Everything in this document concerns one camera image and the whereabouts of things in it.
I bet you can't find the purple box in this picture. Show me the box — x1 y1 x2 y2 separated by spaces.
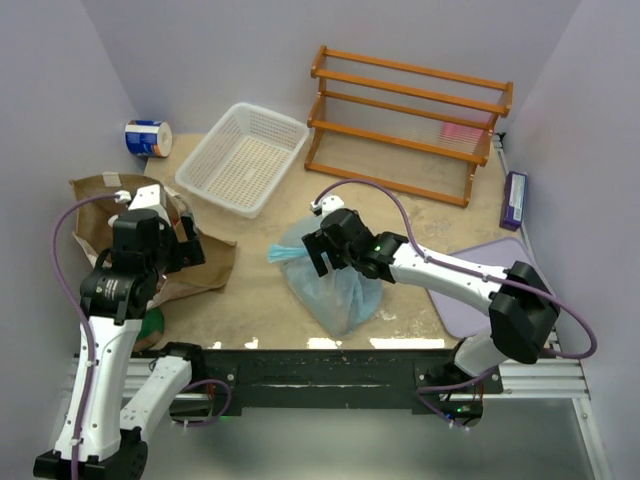
499 171 528 231

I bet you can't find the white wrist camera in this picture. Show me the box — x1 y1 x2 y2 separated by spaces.
310 195 345 217
115 184 169 222

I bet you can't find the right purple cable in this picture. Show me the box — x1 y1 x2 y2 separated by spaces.
312 178 599 431

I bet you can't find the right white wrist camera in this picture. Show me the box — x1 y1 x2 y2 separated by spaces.
310 195 345 217

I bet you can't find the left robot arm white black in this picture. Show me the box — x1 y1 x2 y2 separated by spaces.
33 208 205 479

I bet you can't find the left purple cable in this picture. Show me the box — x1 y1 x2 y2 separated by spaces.
52 192 131 480

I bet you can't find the green plastic bag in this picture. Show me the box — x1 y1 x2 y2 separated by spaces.
133 308 165 352

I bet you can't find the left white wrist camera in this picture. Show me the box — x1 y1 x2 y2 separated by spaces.
115 184 169 222

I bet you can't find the lavender plastic tray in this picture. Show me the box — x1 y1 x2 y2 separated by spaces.
428 236 558 339

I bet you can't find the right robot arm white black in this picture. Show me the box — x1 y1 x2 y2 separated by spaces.
301 208 559 386

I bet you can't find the brown paper grocery bag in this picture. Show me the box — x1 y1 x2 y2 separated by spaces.
70 172 236 309

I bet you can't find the blue white paper roll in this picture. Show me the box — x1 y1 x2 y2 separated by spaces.
124 120 173 158

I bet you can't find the wooden orange shelf rack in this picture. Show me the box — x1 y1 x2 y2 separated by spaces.
304 45 514 208

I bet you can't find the purple cable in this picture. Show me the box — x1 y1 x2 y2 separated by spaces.
312 178 599 431
52 192 131 480

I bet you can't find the black base frame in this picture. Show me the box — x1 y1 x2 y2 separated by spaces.
150 342 503 427

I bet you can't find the white plastic basket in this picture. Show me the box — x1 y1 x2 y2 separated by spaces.
174 103 309 219

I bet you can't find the light blue plastic bag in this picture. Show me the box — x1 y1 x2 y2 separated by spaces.
267 216 383 337

